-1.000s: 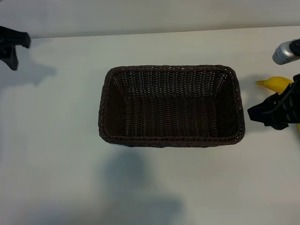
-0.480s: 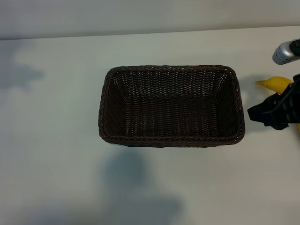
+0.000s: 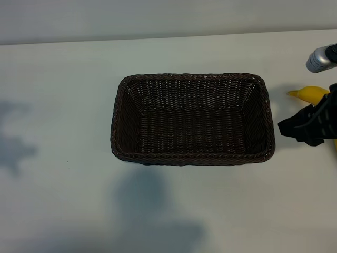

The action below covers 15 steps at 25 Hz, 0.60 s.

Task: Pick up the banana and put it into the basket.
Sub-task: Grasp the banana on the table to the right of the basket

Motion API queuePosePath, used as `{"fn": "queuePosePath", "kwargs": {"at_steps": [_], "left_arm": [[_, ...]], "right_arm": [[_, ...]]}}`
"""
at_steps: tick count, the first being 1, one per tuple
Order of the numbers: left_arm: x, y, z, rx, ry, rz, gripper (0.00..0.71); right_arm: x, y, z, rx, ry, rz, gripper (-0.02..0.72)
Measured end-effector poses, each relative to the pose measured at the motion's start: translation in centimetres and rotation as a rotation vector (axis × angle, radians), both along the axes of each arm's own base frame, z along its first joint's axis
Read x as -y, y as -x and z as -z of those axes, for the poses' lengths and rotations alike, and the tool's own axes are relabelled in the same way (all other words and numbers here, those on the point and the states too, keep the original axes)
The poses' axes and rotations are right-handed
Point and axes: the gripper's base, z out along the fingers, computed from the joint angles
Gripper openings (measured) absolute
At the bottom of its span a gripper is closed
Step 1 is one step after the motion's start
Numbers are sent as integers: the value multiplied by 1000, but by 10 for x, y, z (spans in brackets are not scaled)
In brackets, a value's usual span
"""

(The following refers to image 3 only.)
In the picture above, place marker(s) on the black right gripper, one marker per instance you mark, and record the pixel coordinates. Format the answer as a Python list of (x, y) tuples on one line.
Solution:
[(329, 118)]

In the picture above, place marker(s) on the dark brown wicker basket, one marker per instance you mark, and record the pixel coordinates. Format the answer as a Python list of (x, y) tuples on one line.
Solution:
[(192, 126)]

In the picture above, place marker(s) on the yellow banana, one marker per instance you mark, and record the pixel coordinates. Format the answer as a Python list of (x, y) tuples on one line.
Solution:
[(310, 95)]

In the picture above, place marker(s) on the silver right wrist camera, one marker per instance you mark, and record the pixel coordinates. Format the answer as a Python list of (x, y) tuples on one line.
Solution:
[(316, 62)]

